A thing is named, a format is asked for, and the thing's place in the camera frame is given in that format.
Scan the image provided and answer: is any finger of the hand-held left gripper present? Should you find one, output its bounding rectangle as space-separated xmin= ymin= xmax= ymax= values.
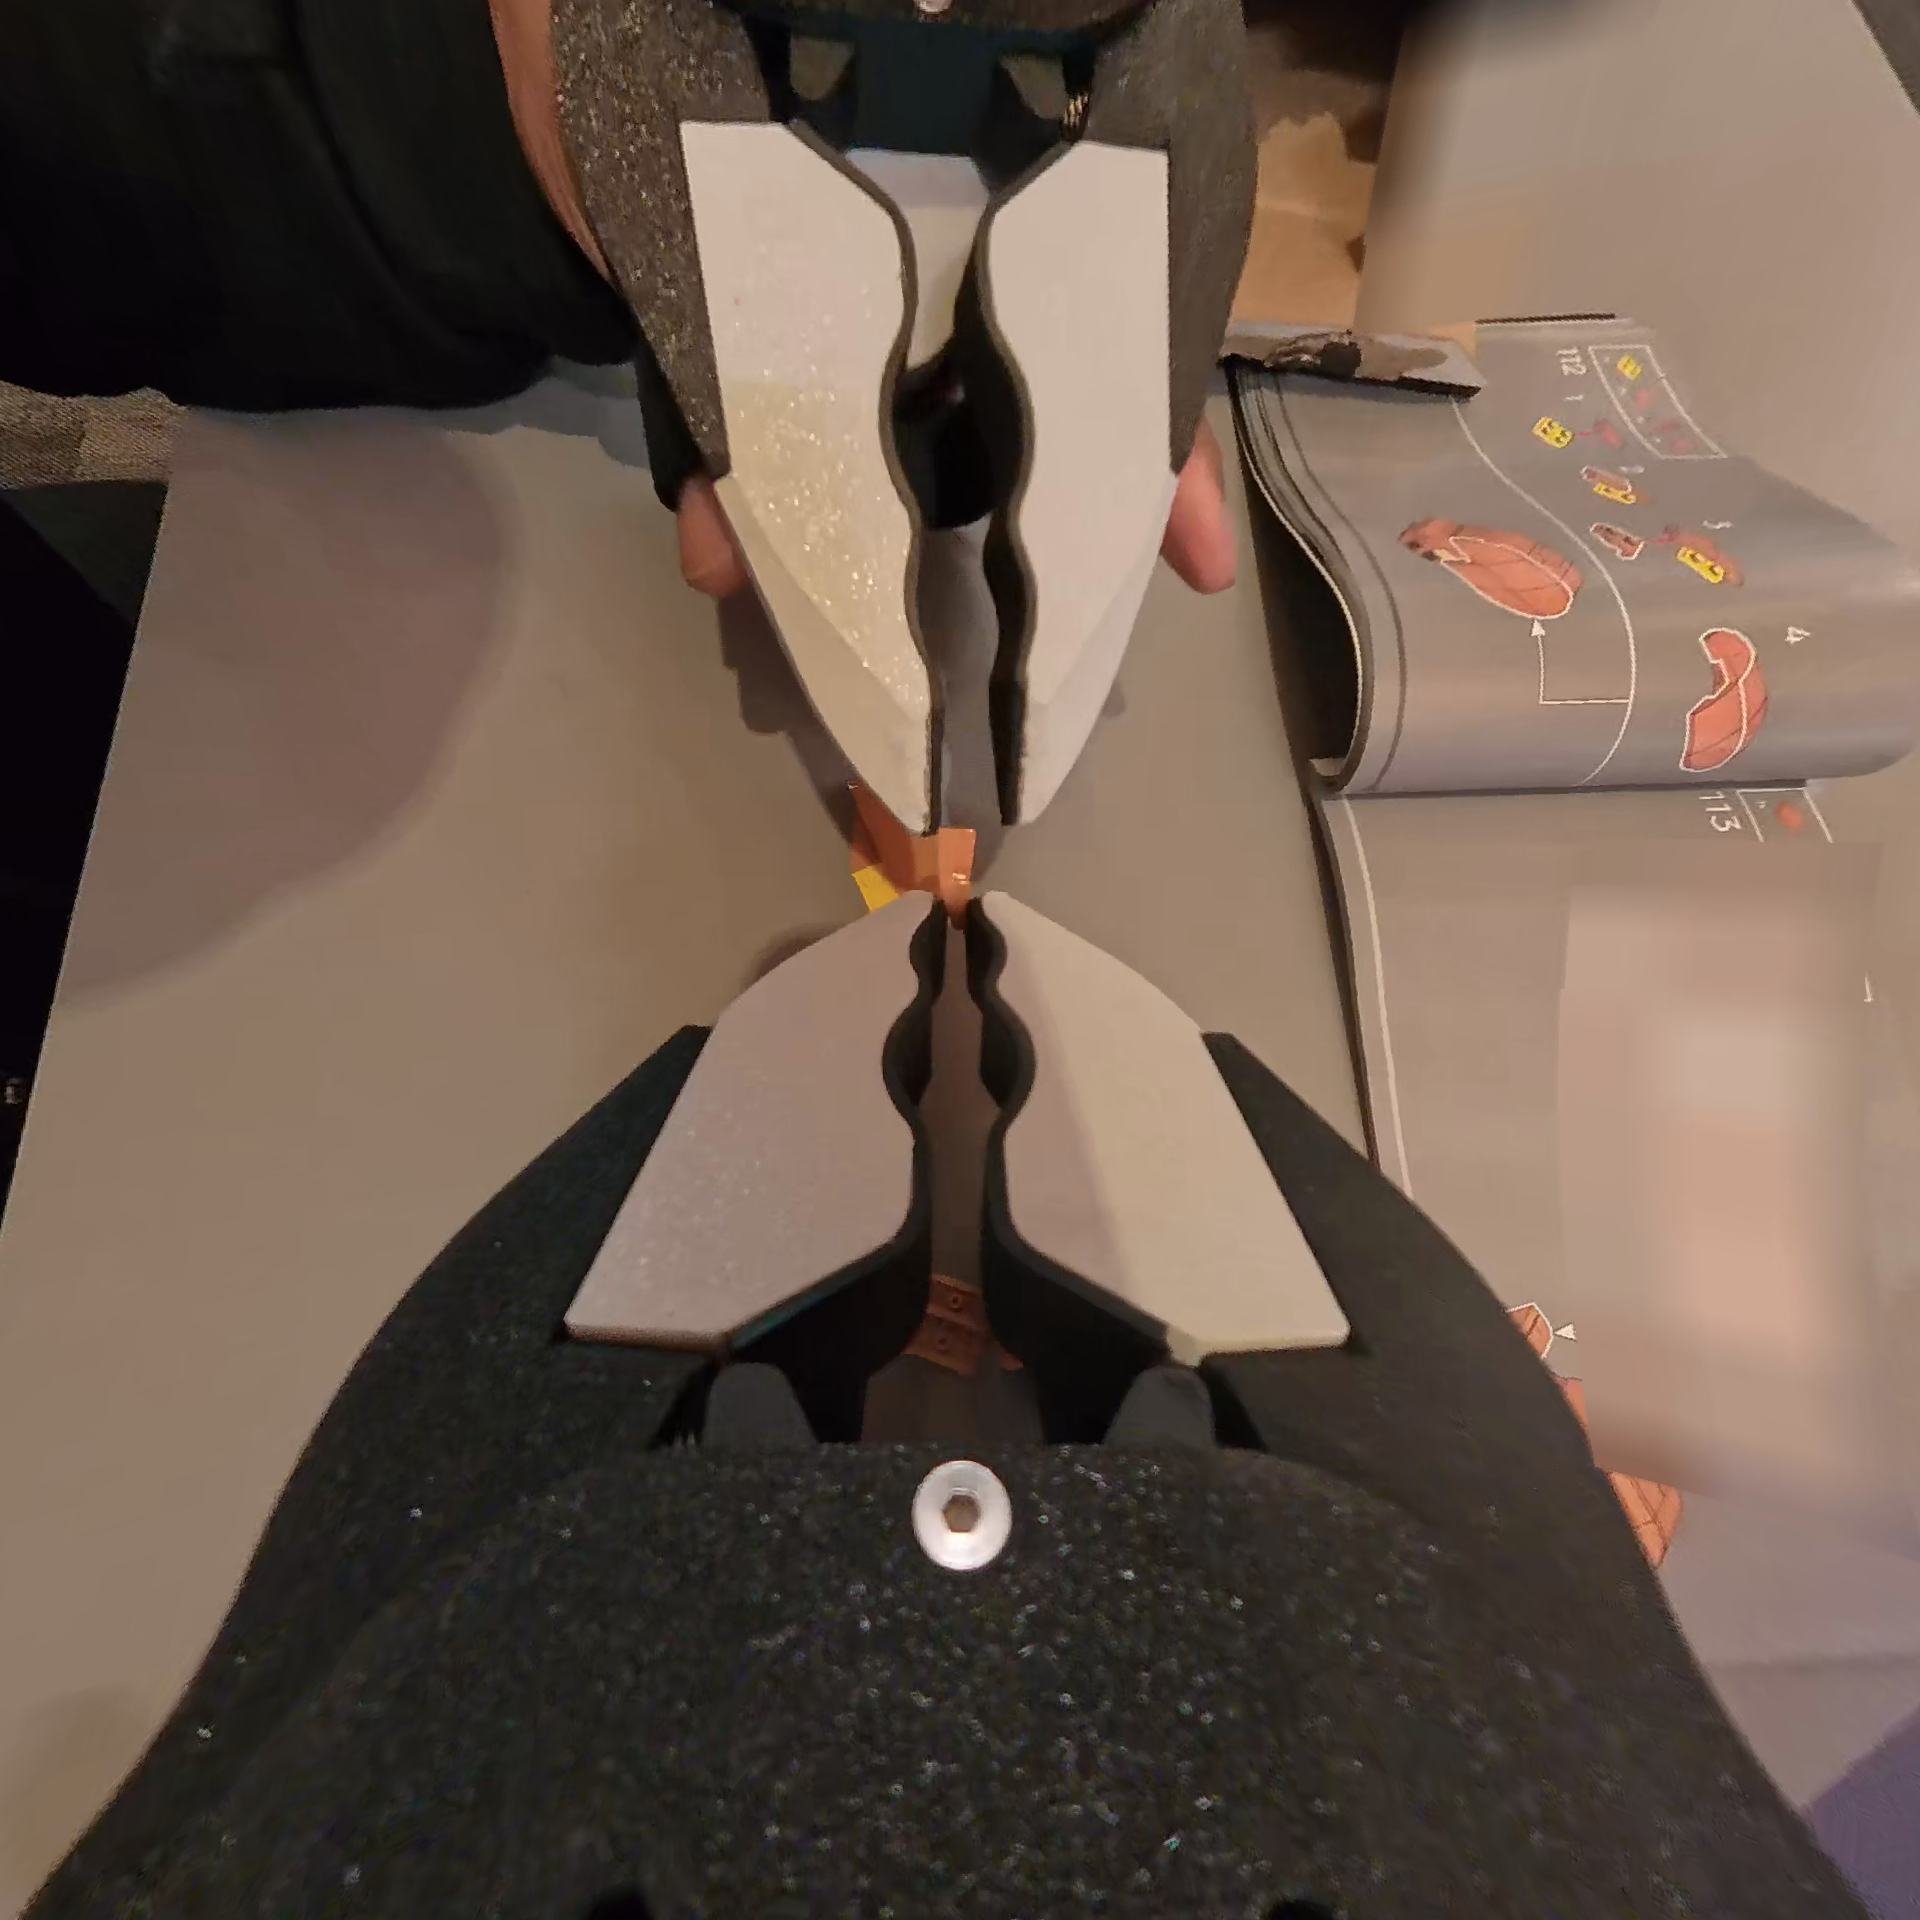
xmin=680 ymin=118 xmax=941 ymax=838
xmin=966 ymin=133 xmax=1175 ymax=829

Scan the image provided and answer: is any brown curved brick piece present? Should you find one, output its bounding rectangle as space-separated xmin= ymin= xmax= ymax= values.
xmin=832 ymin=786 xmax=981 ymax=914

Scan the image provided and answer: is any grey instruction booklet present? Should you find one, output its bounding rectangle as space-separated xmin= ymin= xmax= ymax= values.
xmin=1216 ymin=316 xmax=1920 ymax=1592

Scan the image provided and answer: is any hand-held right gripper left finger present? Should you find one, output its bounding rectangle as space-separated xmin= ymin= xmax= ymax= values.
xmin=564 ymin=890 xmax=927 ymax=1349

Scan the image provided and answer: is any cardboard box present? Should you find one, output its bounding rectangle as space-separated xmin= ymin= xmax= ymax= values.
xmin=1246 ymin=0 xmax=1412 ymax=337

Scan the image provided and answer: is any grey desk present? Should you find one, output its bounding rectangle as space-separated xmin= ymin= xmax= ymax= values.
xmin=0 ymin=332 xmax=1920 ymax=1920

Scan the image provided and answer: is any person's left hand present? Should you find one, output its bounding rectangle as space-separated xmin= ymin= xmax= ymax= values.
xmin=489 ymin=0 xmax=1240 ymax=599

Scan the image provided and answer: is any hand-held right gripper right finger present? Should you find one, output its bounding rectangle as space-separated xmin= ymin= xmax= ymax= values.
xmin=985 ymin=890 xmax=1356 ymax=1368

